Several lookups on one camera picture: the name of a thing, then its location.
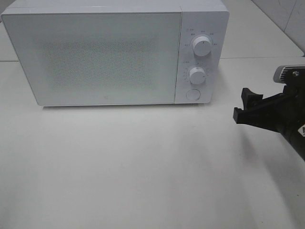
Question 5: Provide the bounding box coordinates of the white timer knob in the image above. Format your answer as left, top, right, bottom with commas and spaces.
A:
189, 67, 207, 84

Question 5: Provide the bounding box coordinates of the upper white power knob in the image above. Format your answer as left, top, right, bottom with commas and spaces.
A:
192, 34, 213, 57

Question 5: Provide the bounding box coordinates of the round white door button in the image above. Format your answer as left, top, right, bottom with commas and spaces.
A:
186, 89, 201, 101

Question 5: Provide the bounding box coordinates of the white microwave oven body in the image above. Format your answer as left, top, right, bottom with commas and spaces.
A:
1, 0, 229, 106

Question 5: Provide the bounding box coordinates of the white microwave door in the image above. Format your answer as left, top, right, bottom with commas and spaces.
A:
3, 13, 181, 106

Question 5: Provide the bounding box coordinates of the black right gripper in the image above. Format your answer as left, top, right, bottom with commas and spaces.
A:
233, 85, 305, 159

